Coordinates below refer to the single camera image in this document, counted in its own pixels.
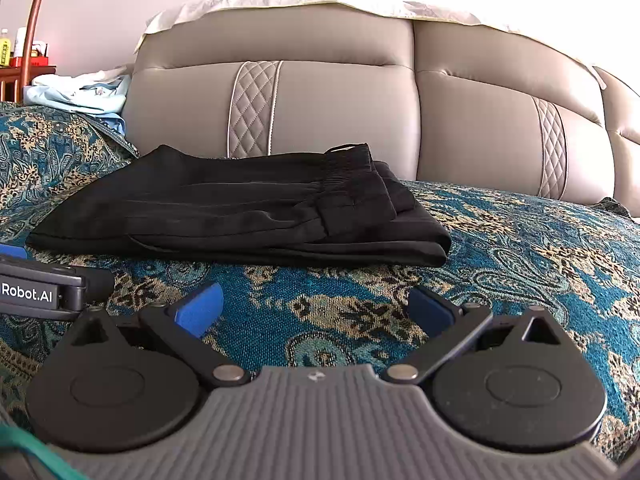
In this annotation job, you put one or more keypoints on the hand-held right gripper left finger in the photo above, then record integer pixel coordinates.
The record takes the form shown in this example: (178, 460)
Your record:
(197, 310)

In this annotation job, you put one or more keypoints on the white bottle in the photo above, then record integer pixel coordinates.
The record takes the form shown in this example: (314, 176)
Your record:
(21, 42)

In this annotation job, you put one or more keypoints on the beige leather headboard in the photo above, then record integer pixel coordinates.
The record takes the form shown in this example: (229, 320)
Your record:
(350, 110)

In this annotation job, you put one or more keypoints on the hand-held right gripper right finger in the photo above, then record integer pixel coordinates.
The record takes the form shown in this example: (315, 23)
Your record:
(430, 308)

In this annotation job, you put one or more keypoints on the teal paisley blanket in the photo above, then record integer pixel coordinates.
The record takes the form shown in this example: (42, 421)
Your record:
(500, 260)

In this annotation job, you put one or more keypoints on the reddish wooden nightstand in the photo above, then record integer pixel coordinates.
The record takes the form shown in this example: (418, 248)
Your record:
(12, 82)

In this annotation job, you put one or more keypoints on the white cloth headboard cover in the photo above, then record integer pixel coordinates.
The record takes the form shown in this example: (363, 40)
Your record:
(225, 7)

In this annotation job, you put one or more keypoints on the black pants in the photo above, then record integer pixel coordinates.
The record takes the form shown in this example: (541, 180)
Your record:
(225, 210)

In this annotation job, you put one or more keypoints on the light blue clothes pile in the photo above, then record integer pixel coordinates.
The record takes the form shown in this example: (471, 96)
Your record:
(75, 95)

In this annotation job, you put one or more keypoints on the yellow bottle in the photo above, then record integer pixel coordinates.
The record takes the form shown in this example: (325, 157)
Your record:
(4, 50)

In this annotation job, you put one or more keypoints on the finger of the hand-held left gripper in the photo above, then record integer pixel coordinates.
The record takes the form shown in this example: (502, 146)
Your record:
(12, 252)
(97, 285)

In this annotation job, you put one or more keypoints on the red box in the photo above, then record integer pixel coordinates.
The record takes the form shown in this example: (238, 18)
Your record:
(35, 61)

